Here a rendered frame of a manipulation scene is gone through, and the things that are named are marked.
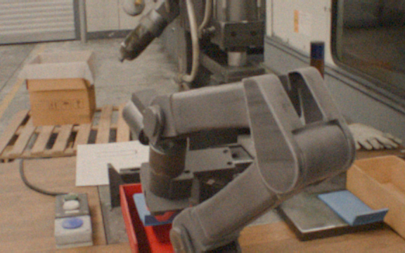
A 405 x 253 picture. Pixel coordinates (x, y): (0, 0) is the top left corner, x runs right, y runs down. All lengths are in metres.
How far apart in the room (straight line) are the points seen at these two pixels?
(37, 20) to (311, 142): 9.87
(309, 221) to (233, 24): 0.40
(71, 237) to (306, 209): 0.45
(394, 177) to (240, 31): 0.48
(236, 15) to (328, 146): 0.56
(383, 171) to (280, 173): 0.72
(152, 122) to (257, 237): 0.37
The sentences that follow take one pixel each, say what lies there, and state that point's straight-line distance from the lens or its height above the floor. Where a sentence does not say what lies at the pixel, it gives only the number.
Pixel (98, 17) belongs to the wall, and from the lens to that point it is 10.34.
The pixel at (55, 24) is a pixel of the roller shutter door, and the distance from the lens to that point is 10.33.
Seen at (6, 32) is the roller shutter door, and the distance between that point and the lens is 10.45.
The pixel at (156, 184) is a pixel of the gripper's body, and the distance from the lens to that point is 0.87.
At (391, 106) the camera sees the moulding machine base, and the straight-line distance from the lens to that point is 1.77.
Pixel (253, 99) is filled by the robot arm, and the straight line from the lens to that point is 0.58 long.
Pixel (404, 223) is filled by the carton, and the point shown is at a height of 0.93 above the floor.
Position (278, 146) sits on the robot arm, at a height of 1.21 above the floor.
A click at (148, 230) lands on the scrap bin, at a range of 1.06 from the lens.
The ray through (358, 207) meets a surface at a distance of 1.12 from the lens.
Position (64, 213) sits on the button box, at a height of 0.93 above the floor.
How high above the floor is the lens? 1.40
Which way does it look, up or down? 17 degrees down
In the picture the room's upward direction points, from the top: 1 degrees counter-clockwise
